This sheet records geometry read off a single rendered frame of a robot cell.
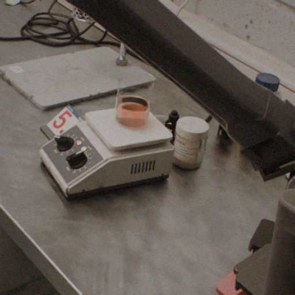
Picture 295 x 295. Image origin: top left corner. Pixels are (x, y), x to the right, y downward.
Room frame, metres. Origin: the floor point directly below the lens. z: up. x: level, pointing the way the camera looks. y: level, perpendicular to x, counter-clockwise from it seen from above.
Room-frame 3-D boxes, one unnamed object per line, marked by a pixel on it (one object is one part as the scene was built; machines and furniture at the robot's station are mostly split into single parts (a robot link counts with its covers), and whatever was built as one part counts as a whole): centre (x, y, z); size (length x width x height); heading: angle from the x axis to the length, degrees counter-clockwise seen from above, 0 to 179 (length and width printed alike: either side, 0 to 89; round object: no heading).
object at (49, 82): (1.35, 0.17, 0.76); 0.30 x 0.20 x 0.01; 133
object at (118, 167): (1.00, 0.06, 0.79); 0.22 x 0.13 x 0.08; 122
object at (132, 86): (1.03, 0.03, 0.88); 0.07 x 0.06 x 0.08; 138
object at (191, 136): (1.06, -0.08, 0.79); 0.06 x 0.06 x 0.08
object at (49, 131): (1.09, 0.16, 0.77); 0.09 x 0.06 x 0.04; 36
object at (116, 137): (1.01, 0.04, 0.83); 0.12 x 0.12 x 0.01; 32
